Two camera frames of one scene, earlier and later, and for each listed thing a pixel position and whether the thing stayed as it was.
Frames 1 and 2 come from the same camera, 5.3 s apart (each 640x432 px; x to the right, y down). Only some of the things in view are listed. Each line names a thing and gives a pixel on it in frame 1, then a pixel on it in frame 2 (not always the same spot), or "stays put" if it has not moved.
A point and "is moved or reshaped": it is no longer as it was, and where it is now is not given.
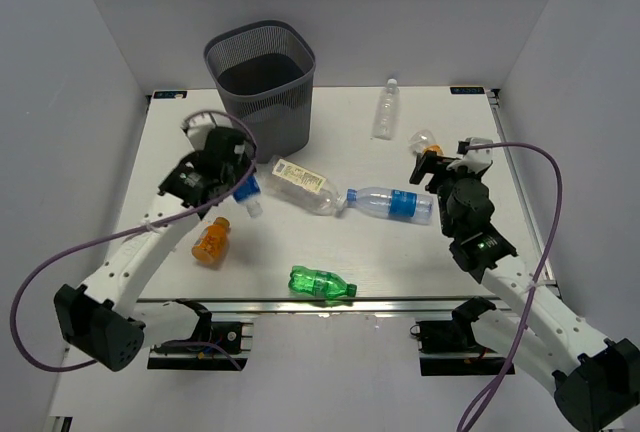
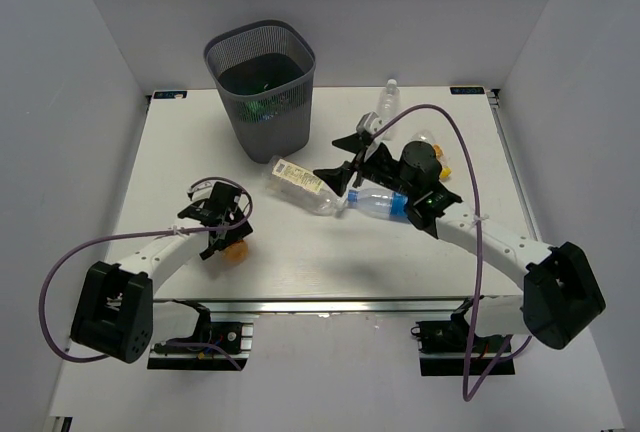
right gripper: [440, 168] -> [337, 178]
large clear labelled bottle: [303, 188] stays put
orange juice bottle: [212, 241] is moved or reshaped
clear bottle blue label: [393, 203] stays put
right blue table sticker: [467, 90] stays put
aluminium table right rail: [550, 286] stays put
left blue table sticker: [181, 94] stays put
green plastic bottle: [321, 284] -> [257, 111]
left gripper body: [238, 170] -> [238, 232]
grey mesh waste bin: [264, 72] stays put
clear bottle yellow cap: [424, 140] stays put
